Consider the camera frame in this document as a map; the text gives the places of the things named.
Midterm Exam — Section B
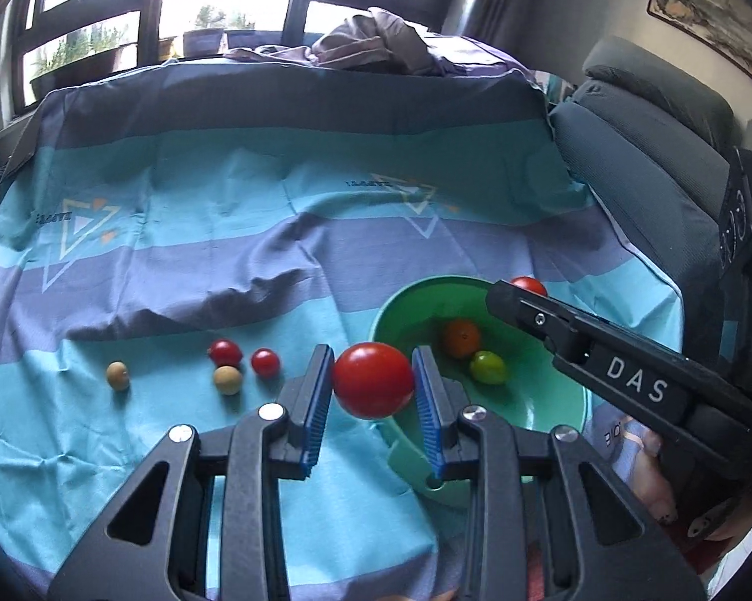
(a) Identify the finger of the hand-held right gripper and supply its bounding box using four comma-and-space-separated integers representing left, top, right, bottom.
485, 279, 593, 361

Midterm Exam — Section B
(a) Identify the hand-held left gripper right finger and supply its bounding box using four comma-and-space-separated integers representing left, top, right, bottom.
411, 344, 708, 601

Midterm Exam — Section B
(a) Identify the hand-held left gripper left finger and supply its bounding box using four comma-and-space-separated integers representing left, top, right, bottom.
47, 343, 334, 601

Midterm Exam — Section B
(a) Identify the large red tomato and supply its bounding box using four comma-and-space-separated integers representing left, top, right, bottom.
332, 342, 415, 420

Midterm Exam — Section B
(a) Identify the green tomato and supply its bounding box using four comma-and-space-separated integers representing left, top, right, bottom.
469, 351, 510, 387

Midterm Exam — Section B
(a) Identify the orange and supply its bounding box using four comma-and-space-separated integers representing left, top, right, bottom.
441, 319, 482, 359

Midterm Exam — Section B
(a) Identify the green plastic bowl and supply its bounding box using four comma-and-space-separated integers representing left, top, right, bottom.
368, 275, 593, 509

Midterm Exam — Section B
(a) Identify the person's right hand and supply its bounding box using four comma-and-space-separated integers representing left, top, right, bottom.
623, 429, 678, 523

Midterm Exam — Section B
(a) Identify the dark red cherry tomato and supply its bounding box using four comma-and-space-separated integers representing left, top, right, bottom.
208, 339, 244, 367

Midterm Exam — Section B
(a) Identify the grey sofa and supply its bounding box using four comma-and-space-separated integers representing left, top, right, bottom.
548, 38, 752, 377

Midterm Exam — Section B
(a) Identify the striped teal purple blanket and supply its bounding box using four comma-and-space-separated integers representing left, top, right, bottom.
0, 53, 686, 601

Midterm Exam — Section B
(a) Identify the crumpled grey cloth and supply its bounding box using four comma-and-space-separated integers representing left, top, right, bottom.
310, 9, 533, 76

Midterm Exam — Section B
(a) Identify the long dark planter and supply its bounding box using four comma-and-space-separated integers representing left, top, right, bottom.
31, 47, 140, 100

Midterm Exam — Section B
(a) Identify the framed wall picture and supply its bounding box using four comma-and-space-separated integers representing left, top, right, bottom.
648, 0, 752, 98

